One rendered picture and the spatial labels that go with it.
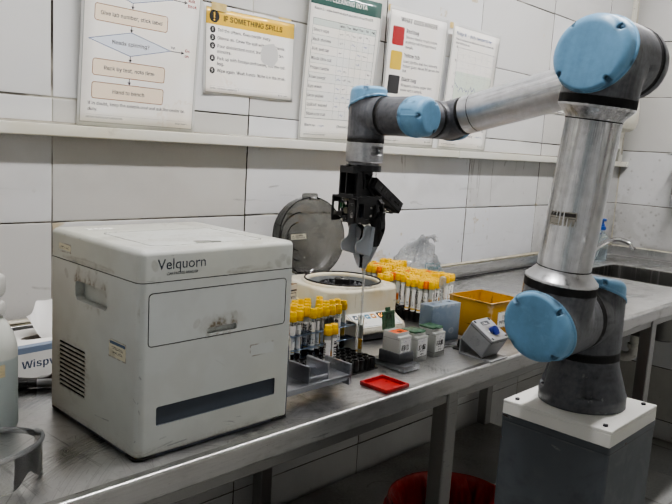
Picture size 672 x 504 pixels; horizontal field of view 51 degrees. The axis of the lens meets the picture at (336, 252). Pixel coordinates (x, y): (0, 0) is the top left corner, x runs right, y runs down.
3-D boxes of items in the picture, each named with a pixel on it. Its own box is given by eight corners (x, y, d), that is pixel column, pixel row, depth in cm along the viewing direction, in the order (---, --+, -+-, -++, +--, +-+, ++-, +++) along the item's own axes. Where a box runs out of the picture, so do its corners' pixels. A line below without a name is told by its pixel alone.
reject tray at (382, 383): (386, 394, 133) (386, 390, 133) (359, 384, 137) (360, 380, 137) (409, 387, 138) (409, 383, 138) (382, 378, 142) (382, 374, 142)
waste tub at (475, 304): (488, 344, 173) (492, 304, 171) (445, 331, 183) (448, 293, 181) (519, 336, 182) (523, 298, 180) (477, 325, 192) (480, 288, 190)
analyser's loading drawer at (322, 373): (266, 408, 117) (267, 378, 116) (241, 397, 121) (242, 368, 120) (350, 384, 131) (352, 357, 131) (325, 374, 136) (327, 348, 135)
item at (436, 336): (433, 358, 158) (435, 328, 157) (416, 352, 162) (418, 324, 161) (443, 354, 161) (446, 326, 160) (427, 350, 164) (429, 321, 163)
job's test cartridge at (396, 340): (398, 364, 148) (400, 334, 147) (380, 358, 151) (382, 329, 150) (410, 360, 150) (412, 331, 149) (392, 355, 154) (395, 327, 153)
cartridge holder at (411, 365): (403, 374, 146) (405, 357, 145) (370, 363, 152) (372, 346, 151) (419, 369, 150) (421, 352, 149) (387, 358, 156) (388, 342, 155)
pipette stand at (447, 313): (434, 349, 165) (438, 307, 163) (412, 342, 170) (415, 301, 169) (462, 344, 171) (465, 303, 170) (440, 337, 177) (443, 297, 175)
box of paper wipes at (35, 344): (14, 382, 128) (13, 313, 126) (-16, 366, 135) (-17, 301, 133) (122, 358, 145) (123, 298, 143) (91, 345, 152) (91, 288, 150)
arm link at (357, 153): (363, 143, 148) (393, 144, 142) (361, 165, 148) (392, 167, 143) (338, 141, 142) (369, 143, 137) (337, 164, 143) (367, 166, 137)
